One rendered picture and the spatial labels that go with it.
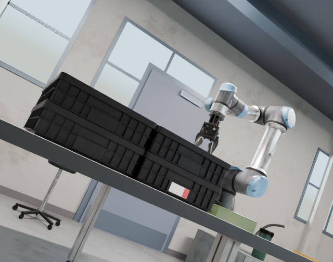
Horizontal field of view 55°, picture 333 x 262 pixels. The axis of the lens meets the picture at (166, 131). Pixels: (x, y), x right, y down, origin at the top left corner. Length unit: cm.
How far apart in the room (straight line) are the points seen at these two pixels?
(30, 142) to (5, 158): 312
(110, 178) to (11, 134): 25
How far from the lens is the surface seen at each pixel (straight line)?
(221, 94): 147
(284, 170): 561
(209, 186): 138
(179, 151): 129
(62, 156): 80
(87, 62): 405
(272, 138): 178
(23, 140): 79
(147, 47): 430
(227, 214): 165
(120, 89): 408
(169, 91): 430
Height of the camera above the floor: 69
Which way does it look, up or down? 11 degrees up
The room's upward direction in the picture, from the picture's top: 24 degrees clockwise
